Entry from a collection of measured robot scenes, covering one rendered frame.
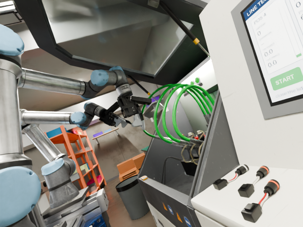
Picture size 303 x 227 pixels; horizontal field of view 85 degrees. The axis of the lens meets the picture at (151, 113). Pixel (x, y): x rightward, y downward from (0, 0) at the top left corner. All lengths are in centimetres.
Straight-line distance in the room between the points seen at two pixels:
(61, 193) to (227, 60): 100
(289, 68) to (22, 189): 67
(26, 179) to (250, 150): 61
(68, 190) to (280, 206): 95
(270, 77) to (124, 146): 677
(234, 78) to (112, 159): 673
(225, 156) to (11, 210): 58
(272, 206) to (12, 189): 53
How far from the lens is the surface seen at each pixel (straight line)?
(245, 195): 47
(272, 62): 54
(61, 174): 109
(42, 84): 81
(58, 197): 109
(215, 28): 70
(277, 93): 53
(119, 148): 710
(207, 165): 58
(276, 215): 41
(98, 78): 80
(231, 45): 63
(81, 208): 108
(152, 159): 119
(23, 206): 50
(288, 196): 45
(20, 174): 50
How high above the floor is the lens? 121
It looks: 5 degrees up
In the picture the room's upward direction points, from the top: 24 degrees counter-clockwise
